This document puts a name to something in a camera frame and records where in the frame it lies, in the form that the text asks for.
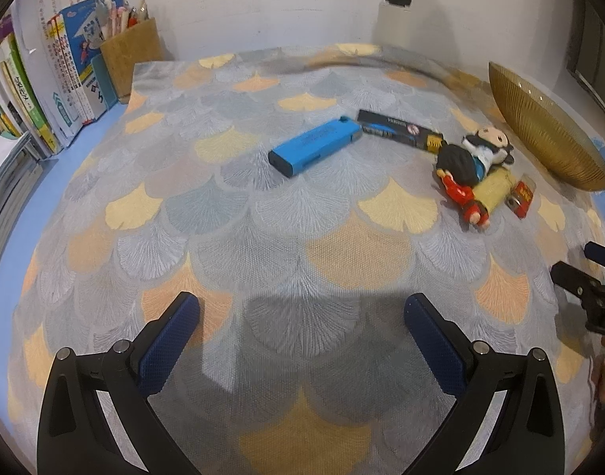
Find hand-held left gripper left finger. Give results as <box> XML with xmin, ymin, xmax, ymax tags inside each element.
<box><xmin>36</xmin><ymin>291</ymin><xmax>201</xmax><ymax>475</ymax></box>

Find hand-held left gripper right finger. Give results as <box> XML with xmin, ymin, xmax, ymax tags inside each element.
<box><xmin>404</xmin><ymin>293</ymin><xmax>566</xmax><ymax>475</ymax></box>

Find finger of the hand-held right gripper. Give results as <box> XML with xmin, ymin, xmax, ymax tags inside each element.
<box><xmin>550</xmin><ymin>260</ymin><xmax>605</xmax><ymax>304</ymax></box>
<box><xmin>584</xmin><ymin>241</ymin><xmax>605</xmax><ymax>272</ymax></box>

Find amber ribbed glass bowl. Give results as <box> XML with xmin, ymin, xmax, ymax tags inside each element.
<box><xmin>487</xmin><ymin>61</ymin><xmax>605</xmax><ymax>191</ymax></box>

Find red lighter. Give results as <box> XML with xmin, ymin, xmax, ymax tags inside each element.
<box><xmin>505</xmin><ymin>174</ymin><xmax>538</xmax><ymax>219</ymax></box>

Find yellow lighter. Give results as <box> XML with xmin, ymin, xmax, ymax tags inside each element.
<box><xmin>473</xmin><ymin>165</ymin><xmax>518</xmax><ymax>216</ymax></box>

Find fan patterned tablecloth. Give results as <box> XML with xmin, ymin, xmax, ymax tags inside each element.
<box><xmin>6</xmin><ymin>44</ymin><xmax>605</xmax><ymax>475</ymax></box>

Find black-haired doll figure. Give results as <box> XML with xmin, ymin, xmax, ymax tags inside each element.
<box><xmin>461</xmin><ymin>127</ymin><xmax>515</xmax><ymax>179</ymax></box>

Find red doll with black hair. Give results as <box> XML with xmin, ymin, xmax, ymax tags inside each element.
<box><xmin>435</xmin><ymin>143</ymin><xmax>493</xmax><ymax>228</ymax></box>

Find black flat box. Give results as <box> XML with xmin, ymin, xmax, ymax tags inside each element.
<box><xmin>357</xmin><ymin>109</ymin><xmax>444</xmax><ymax>153</ymax></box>

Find stack of papers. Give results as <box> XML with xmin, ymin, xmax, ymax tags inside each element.
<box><xmin>0</xmin><ymin>133</ymin><xmax>45</xmax><ymax>241</ymax></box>

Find blue plastic case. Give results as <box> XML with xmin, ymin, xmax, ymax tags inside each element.
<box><xmin>269</xmin><ymin>116</ymin><xmax>362</xmax><ymax>179</ymax></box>

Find wooden pen holder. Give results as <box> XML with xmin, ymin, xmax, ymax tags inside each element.
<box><xmin>99</xmin><ymin>17</ymin><xmax>165</xmax><ymax>105</ymax></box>

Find row of books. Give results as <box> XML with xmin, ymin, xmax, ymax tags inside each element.
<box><xmin>0</xmin><ymin>0</ymin><xmax>127</xmax><ymax>159</ymax></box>

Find bunch of pens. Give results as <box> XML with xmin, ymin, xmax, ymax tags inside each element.
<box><xmin>97</xmin><ymin>0</ymin><xmax>152</xmax><ymax>43</ymax></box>

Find black wall television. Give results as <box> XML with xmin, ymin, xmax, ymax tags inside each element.
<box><xmin>567</xmin><ymin>0</ymin><xmax>605</xmax><ymax>132</ymax></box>

